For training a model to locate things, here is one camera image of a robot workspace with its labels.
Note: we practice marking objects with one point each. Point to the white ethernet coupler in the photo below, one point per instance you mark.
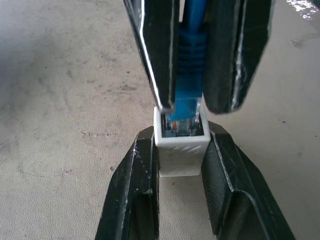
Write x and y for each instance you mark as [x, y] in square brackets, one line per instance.
[180, 155]

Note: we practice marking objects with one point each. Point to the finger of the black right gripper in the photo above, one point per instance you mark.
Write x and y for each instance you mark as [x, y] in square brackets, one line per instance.
[157, 37]
[225, 50]

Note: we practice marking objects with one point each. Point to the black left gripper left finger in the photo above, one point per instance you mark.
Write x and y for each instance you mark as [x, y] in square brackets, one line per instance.
[130, 180]

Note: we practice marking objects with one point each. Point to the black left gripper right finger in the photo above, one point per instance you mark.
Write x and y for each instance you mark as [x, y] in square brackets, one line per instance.
[232, 180]

